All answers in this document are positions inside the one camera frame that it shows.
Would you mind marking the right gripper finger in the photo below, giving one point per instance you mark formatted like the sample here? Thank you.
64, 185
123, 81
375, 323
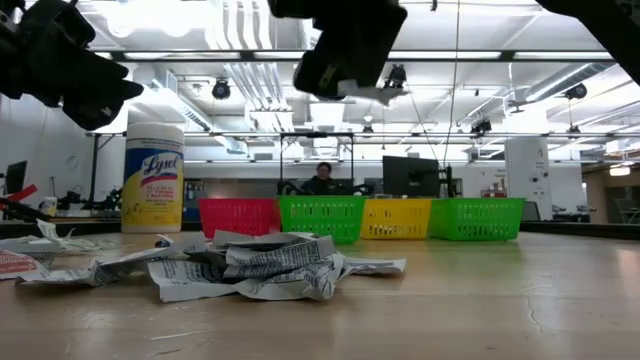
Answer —
362, 70
317, 75

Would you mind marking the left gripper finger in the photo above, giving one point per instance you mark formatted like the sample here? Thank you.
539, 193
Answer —
102, 67
100, 105

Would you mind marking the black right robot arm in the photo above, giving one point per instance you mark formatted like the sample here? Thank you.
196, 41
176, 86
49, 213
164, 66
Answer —
605, 25

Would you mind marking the black background robot arm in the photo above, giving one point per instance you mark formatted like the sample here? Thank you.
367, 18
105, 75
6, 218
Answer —
95, 200

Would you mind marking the Lysol wipes canister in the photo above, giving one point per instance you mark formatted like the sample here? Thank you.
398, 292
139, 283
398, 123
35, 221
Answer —
152, 190

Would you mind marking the person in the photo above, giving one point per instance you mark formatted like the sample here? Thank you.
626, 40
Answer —
322, 182

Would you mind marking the small black monitor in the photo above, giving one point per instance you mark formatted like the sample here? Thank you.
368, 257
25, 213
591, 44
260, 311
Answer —
15, 176

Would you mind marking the white cup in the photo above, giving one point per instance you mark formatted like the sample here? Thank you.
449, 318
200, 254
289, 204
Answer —
48, 205

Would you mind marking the black computer monitor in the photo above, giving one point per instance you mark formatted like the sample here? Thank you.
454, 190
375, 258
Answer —
410, 176

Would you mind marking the red flat object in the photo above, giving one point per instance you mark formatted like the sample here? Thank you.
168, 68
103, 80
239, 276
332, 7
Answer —
20, 193

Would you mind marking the green plastic basket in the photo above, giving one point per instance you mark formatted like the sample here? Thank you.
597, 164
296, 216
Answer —
322, 217
475, 220

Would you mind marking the yellow plastic basket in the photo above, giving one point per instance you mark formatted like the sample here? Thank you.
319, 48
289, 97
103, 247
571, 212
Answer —
395, 220

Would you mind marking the red plastic basket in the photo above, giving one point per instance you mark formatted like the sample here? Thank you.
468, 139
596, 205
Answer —
235, 215

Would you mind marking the red white packet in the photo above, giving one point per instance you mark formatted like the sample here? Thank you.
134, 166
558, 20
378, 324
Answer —
17, 264

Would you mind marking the white column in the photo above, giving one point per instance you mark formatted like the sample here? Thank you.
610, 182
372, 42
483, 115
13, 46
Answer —
527, 170

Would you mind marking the black overhead camera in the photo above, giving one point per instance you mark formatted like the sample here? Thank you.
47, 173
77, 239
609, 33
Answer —
397, 75

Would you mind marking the black background frame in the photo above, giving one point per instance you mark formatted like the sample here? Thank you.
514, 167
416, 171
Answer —
316, 134

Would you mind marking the black ceiling camera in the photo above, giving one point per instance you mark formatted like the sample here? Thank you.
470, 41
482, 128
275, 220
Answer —
221, 90

